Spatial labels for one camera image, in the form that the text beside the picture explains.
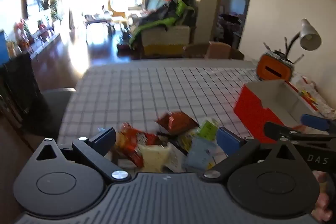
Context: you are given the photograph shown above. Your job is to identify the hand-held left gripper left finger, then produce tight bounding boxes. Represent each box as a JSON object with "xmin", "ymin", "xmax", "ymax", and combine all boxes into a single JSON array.
[{"xmin": 34, "ymin": 127, "xmax": 132, "ymax": 183}]

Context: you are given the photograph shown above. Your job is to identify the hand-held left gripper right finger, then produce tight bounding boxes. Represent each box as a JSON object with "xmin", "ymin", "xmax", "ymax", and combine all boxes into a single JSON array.
[{"xmin": 203, "ymin": 126, "xmax": 300, "ymax": 184}]

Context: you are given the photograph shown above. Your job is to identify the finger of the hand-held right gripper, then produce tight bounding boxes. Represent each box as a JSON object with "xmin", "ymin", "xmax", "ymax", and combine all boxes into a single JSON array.
[
  {"xmin": 301, "ymin": 114, "xmax": 336, "ymax": 132},
  {"xmin": 264, "ymin": 122, "xmax": 336, "ymax": 144}
]

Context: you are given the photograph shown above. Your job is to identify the green foil snack packet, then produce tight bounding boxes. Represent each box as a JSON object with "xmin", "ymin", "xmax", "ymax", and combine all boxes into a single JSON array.
[{"xmin": 198, "ymin": 120, "xmax": 219, "ymax": 138}]

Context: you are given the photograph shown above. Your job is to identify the red orange snack packet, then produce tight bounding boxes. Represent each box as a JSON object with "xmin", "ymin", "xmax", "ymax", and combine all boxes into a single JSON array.
[{"xmin": 115, "ymin": 123, "xmax": 159, "ymax": 168}]

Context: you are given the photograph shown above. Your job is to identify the light blue snack packet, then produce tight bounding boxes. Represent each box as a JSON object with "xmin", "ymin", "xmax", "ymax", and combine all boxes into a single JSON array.
[{"xmin": 184, "ymin": 137, "xmax": 219, "ymax": 172}]

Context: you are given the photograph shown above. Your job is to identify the red cardboard box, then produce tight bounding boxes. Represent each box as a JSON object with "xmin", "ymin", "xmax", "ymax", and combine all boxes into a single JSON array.
[{"xmin": 234, "ymin": 80, "xmax": 327, "ymax": 142}]

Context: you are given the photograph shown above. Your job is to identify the white yellow snack packet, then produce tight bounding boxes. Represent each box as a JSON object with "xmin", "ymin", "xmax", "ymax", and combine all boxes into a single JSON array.
[{"xmin": 138, "ymin": 144, "xmax": 171, "ymax": 174}]

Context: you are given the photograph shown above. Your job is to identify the brown orange foil snack packet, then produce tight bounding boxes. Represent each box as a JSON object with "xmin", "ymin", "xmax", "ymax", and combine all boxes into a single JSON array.
[{"xmin": 155, "ymin": 111, "xmax": 199, "ymax": 135}]

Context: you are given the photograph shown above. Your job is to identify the person's right hand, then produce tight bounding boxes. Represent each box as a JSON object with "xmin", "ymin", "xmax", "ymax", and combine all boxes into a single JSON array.
[{"xmin": 312, "ymin": 170, "xmax": 334, "ymax": 220}]

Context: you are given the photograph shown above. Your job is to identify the balloon print bag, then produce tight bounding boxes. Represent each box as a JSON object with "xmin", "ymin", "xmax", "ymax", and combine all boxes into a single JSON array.
[{"xmin": 293, "ymin": 76, "xmax": 336, "ymax": 119}]

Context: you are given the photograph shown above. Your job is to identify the wooden chair with dark seat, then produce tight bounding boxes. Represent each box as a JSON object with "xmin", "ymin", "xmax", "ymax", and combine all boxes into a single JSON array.
[{"xmin": 0, "ymin": 53, "xmax": 76, "ymax": 135}]

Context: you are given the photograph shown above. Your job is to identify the orange green pen holder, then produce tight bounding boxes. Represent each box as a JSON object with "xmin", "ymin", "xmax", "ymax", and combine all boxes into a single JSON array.
[{"xmin": 256, "ymin": 52, "xmax": 294, "ymax": 83}]

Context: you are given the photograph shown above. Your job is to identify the white checked tablecloth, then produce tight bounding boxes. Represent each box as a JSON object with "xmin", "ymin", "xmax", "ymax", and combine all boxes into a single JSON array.
[{"xmin": 56, "ymin": 60, "xmax": 336, "ymax": 174}]

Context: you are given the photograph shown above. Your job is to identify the grey desk lamp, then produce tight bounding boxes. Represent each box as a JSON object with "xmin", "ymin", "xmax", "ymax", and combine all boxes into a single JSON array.
[{"xmin": 285, "ymin": 19, "xmax": 322, "ymax": 62}]

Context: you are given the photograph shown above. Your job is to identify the dining chair with orange cloth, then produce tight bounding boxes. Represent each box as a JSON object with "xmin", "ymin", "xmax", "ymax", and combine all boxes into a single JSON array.
[{"xmin": 205, "ymin": 42, "xmax": 244, "ymax": 60}]

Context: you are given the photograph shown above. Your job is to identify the wooden dining chair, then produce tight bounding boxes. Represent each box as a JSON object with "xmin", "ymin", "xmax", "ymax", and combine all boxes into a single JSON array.
[{"xmin": 182, "ymin": 43, "xmax": 210, "ymax": 59}]

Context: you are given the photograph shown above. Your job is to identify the dark jeans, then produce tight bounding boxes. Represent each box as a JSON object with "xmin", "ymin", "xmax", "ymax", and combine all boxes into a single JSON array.
[{"xmin": 3, "ymin": 53, "xmax": 50, "ymax": 130}]

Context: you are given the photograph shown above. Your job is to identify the television cabinet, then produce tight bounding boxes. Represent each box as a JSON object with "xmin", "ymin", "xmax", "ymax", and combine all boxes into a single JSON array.
[{"xmin": 29, "ymin": 30, "xmax": 62, "ymax": 59}]

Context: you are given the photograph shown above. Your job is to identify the dark coffee table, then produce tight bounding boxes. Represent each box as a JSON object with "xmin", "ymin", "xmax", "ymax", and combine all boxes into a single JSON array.
[{"xmin": 84, "ymin": 14, "xmax": 114, "ymax": 33}]

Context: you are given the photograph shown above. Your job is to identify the green black jacket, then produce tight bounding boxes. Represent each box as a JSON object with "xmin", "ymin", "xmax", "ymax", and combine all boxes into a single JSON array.
[{"xmin": 129, "ymin": 0, "xmax": 195, "ymax": 48}]

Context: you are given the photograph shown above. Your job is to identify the green house plant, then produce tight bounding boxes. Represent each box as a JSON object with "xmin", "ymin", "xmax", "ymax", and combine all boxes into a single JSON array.
[{"xmin": 50, "ymin": 0, "xmax": 63, "ymax": 22}]

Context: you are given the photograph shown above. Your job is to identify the television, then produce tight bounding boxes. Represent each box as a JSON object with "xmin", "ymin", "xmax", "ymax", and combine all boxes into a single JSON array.
[{"xmin": 25, "ymin": 0, "xmax": 50, "ymax": 17}]

